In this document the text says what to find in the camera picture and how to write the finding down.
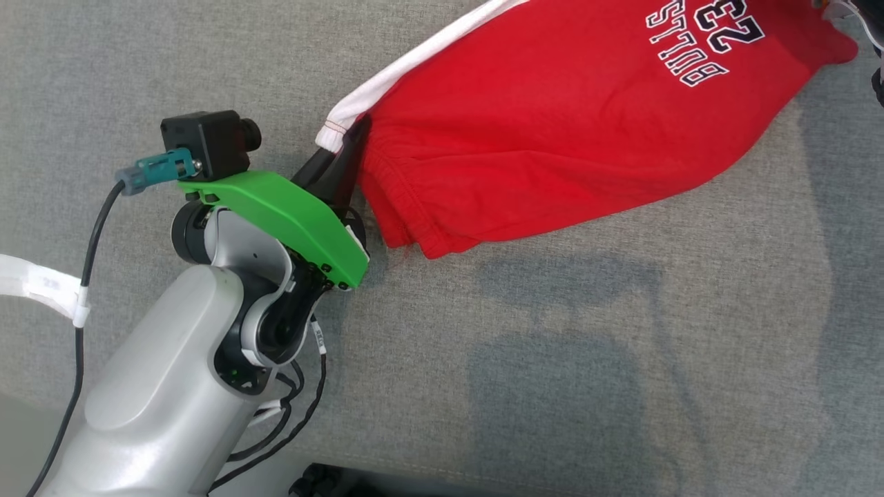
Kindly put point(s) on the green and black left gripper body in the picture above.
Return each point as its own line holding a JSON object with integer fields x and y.
{"x": 290, "y": 214}

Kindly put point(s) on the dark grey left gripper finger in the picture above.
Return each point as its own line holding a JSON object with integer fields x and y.
{"x": 351, "y": 166}
{"x": 318, "y": 169}

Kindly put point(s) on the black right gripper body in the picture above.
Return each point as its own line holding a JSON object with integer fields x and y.
{"x": 873, "y": 12}

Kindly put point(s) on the red number 23 basketball jersey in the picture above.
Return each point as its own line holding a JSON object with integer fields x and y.
{"x": 552, "y": 124}

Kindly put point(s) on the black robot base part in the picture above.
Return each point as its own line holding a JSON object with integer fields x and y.
{"x": 324, "y": 482}

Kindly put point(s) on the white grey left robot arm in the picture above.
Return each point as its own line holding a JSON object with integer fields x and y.
{"x": 159, "y": 386}

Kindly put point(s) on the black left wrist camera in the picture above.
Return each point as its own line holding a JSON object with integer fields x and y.
{"x": 207, "y": 141}

